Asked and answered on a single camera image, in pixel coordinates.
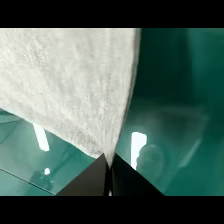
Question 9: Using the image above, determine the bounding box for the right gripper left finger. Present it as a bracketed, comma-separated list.
[56, 152, 110, 197]

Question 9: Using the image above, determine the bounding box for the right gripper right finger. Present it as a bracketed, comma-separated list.
[110, 153, 165, 197]

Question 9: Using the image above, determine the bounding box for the white garment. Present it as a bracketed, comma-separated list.
[0, 27, 142, 168]

